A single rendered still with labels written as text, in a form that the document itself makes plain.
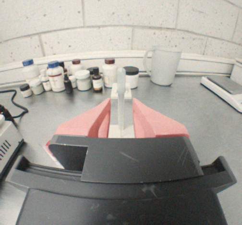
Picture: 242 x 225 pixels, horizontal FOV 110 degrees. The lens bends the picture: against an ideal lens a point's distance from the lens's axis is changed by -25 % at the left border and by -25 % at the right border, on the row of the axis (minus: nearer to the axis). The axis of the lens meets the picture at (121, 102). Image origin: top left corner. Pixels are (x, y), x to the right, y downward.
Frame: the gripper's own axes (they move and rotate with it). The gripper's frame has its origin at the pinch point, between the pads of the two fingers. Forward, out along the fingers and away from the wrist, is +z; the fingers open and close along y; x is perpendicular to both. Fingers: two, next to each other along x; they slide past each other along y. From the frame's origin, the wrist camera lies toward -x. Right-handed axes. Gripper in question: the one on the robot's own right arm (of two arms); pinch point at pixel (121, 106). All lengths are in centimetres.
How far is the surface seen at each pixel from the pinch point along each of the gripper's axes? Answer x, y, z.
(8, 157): 12.2, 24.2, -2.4
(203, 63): 7, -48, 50
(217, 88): 11, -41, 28
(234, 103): 12.2, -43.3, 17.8
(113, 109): 14.0, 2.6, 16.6
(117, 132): 13.3, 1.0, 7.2
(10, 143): 10.6, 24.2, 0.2
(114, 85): 1.5, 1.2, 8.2
